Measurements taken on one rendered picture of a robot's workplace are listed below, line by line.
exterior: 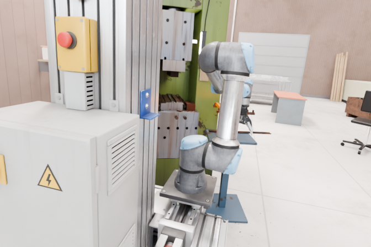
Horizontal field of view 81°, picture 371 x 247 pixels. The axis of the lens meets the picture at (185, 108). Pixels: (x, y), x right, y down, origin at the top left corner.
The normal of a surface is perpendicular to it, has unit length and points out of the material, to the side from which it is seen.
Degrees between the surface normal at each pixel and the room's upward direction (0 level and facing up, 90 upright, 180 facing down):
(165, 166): 90
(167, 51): 90
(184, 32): 90
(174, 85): 90
